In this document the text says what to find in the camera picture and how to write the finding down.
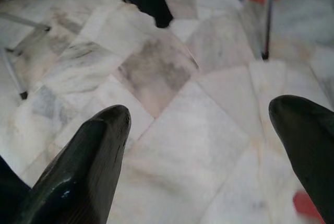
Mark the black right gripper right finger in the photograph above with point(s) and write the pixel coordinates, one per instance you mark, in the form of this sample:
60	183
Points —
313	143

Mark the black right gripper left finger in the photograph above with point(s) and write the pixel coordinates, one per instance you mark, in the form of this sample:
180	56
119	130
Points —
83	171

